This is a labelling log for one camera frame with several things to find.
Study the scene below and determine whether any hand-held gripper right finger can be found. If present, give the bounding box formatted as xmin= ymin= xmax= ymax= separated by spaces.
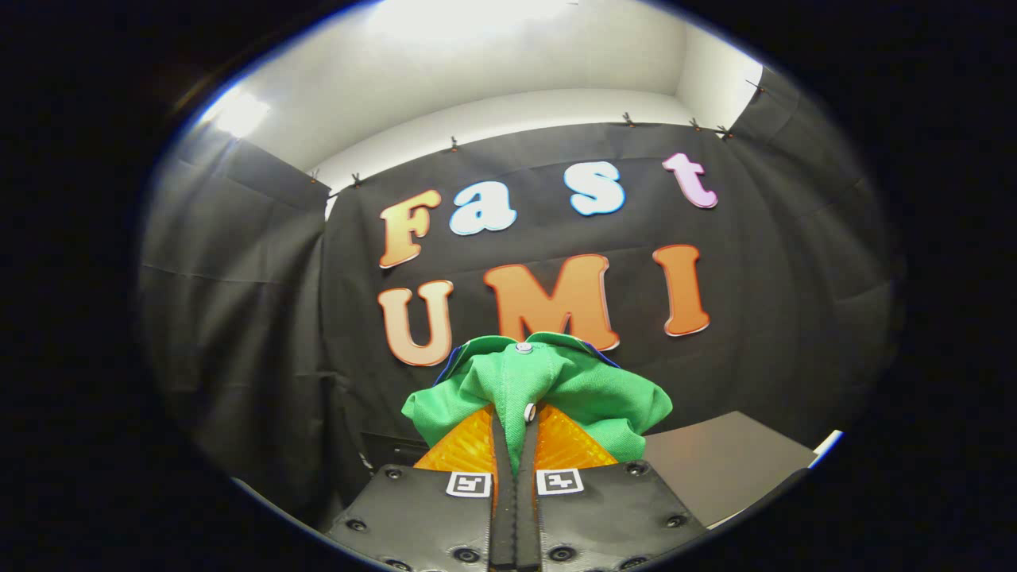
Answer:
xmin=516 ymin=404 xmax=708 ymax=572

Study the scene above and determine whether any grey cabinet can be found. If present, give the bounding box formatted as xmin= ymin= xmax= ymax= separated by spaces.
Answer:
xmin=642 ymin=411 xmax=819 ymax=529

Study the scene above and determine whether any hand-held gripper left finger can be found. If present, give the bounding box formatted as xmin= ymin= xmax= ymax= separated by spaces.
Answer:
xmin=326 ymin=405 xmax=518 ymax=572

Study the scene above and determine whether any black backdrop cloth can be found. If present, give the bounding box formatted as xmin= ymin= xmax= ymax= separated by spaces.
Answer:
xmin=139 ymin=68 xmax=907 ymax=525

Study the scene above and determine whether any ceiling light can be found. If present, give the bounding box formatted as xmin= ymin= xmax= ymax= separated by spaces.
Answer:
xmin=201 ymin=86 xmax=272 ymax=139

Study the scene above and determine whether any green polo shirt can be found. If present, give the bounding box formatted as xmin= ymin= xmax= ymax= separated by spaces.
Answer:
xmin=401 ymin=332 xmax=674 ymax=476

